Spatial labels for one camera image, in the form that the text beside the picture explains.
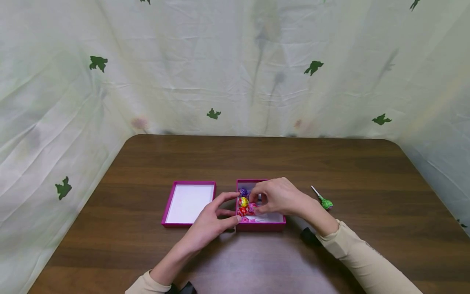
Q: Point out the person's left forearm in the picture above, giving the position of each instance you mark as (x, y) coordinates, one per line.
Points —
(167, 269)

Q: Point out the person's left middle finger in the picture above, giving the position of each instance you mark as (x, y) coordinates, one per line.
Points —
(226, 198)

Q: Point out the person's left thumb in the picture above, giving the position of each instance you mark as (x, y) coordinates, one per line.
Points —
(231, 223)

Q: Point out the person's left index finger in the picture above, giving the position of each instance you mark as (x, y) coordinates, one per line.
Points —
(228, 212)

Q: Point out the person's right index finger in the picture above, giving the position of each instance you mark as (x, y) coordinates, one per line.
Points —
(256, 196)

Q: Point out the yellow wrapped lollipop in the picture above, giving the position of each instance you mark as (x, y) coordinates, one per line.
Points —
(243, 201)

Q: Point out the magenta box lid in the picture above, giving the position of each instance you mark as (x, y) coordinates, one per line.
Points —
(189, 203)

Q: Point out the person's right thumb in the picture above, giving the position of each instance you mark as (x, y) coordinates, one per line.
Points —
(262, 210)

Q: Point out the green wrapped lollipop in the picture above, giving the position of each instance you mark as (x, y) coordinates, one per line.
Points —
(325, 203)

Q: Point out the person's right fingers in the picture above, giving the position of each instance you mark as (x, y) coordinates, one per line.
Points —
(273, 184)

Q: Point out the red wrapped lollipop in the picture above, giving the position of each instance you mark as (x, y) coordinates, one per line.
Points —
(242, 211)

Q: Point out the person's right hand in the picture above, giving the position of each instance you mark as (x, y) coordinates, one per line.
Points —
(284, 200)

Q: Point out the magenta gift box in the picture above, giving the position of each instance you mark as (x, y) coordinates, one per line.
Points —
(270, 225)

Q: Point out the purple wrapped lollipop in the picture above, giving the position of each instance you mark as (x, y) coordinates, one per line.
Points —
(243, 192)

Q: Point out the person's right forearm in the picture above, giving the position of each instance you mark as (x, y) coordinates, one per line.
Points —
(352, 253)

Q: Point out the person's left hand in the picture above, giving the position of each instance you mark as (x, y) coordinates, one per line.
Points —
(207, 226)

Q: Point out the pink wrapped lollipop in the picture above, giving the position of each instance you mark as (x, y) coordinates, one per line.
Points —
(252, 208)
(245, 219)

